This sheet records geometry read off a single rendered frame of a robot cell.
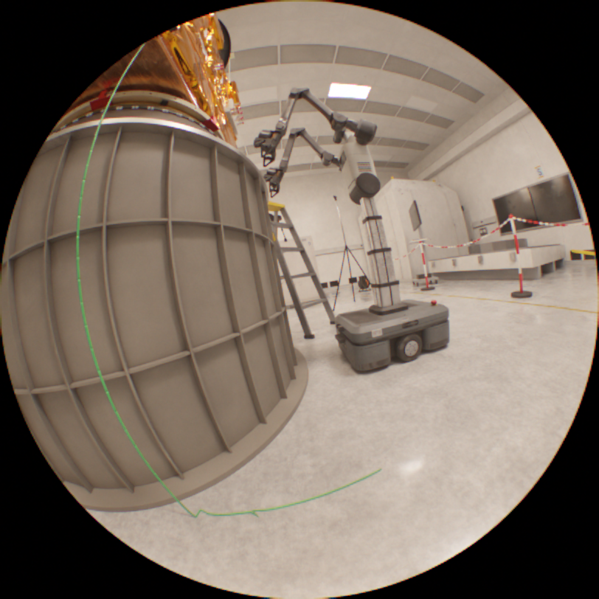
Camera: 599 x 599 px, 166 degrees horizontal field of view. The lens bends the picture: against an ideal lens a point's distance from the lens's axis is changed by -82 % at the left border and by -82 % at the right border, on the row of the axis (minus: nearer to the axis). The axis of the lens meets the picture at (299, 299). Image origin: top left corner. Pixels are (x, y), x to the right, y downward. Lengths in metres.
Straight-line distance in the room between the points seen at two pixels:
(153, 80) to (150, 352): 1.33
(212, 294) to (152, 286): 0.20
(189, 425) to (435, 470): 0.71
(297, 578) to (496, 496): 0.46
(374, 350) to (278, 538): 0.90
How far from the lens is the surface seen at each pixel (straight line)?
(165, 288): 0.61
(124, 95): 1.41
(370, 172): 1.40
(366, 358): 1.08
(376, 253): 1.26
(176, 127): 0.84
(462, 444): 0.73
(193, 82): 1.59
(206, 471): 0.75
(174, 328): 0.61
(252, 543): 0.59
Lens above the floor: 0.53
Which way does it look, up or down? 5 degrees down
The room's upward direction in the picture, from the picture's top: 11 degrees counter-clockwise
